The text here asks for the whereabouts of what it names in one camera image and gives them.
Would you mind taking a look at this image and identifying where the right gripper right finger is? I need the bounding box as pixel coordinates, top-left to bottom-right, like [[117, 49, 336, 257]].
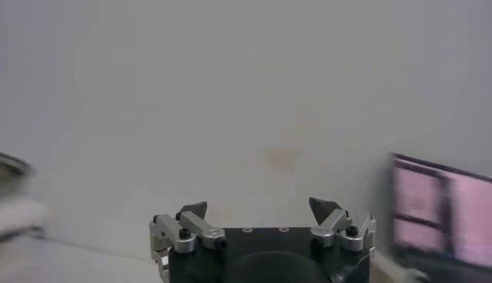
[[308, 197, 377, 253]]

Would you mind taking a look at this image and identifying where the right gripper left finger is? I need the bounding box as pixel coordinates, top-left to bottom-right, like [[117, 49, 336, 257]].
[[148, 201, 227, 255]]

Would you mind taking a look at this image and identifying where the stainless steel steamer pot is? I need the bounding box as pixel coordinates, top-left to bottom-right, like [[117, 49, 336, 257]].
[[0, 191, 51, 243]]

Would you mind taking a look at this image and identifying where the grey laptop with image windows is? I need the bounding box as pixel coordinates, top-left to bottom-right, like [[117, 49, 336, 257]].
[[390, 152, 492, 283]]

